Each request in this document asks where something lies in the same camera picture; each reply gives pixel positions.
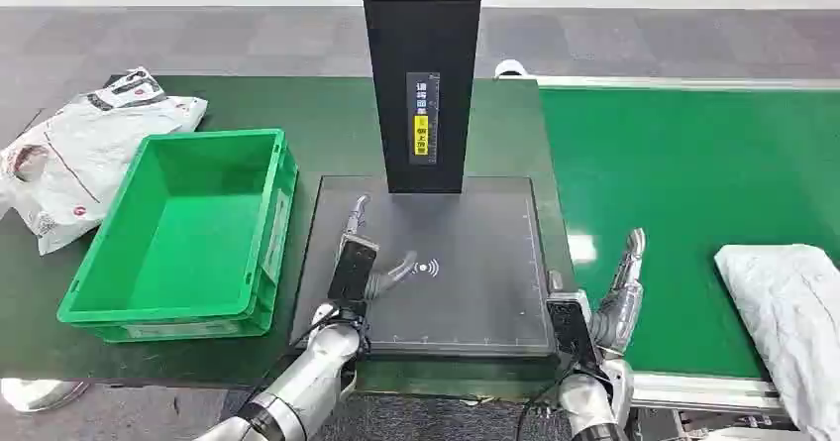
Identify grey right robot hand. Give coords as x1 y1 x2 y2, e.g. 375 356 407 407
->
546 227 648 371

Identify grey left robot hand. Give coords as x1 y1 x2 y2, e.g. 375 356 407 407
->
326 193 420 322

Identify white parcel bag red print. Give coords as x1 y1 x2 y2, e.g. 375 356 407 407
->
713 243 840 441

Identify white side label on crate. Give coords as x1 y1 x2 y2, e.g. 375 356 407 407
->
262 190 294 283

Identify green plastic crate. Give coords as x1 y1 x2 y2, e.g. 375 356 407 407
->
56 128 299 345

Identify green conveyor belt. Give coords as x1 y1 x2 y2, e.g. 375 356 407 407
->
538 86 840 382

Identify black yellow column label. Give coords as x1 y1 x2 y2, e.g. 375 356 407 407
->
405 71 442 166

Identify black scanner column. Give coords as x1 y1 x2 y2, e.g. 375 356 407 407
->
359 0 485 195

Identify white parcel bag black print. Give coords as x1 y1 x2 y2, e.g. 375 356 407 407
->
0 66 209 257

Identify white shoe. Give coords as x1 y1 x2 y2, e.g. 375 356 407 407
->
0 378 90 414

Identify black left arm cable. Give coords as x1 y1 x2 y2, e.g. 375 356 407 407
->
235 306 344 414

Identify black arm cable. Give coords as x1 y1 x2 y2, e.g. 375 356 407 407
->
235 306 344 414
514 364 574 441

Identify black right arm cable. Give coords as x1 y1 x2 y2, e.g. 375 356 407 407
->
514 364 574 441

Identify grey metal conveyor frame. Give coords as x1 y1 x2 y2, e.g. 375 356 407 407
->
493 58 840 441

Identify dark scanner base plate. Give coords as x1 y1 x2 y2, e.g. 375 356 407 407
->
288 174 559 361

